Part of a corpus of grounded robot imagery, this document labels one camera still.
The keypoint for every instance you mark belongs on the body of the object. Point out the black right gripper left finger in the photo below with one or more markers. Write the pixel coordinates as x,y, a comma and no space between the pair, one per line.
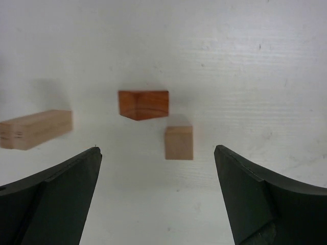
51,206

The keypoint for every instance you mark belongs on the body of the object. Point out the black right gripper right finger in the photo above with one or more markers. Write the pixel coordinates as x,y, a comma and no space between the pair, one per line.
265,207

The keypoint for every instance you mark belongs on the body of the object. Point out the long light wood block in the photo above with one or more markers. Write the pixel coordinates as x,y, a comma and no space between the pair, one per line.
26,132

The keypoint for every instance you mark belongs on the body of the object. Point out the small light wood cube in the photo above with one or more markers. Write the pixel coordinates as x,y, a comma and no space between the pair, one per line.
179,143

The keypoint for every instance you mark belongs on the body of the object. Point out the dark orange triangular block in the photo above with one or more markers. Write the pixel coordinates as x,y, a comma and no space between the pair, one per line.
143,104

